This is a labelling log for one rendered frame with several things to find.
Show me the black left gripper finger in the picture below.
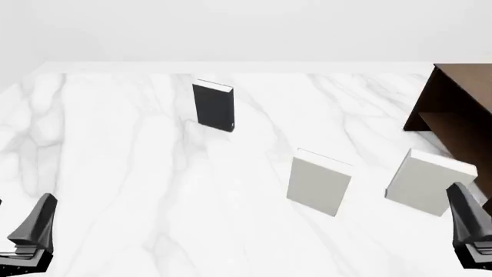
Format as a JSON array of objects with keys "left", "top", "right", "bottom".
[{"left": 7, "top": 192, "right": 58, "bottom": 255}]

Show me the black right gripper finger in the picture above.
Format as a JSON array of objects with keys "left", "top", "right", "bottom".
[{"left": 445, "top": 182, "right": 492, "bottom": 246}]

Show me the slim pale grey book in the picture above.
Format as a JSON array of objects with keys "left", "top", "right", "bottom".
[{"left": 285, "top": 148, "right": 354, "bottom": 217}]

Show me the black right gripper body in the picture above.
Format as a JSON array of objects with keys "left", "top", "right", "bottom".
[{"left": 452, "top": 239, "right": 492, "bottom": 271}]

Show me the dark brown wooden shelf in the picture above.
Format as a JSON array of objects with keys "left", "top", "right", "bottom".
[{"left": 403, "top": 62, "right": 492, "bottom": 203}]

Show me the thick pale grey book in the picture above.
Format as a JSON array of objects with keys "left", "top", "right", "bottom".
[{"left": 384, "top": 148, "right": 479, "bottom": 217}]

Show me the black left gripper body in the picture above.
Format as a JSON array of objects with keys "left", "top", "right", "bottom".
[{"left": 0, "top": 244, "right": 54, "bottom": 275}]

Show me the black book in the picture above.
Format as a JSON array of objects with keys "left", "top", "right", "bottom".
[{"left": 192, "top": 78, "right": 235, "bottom": 134}]

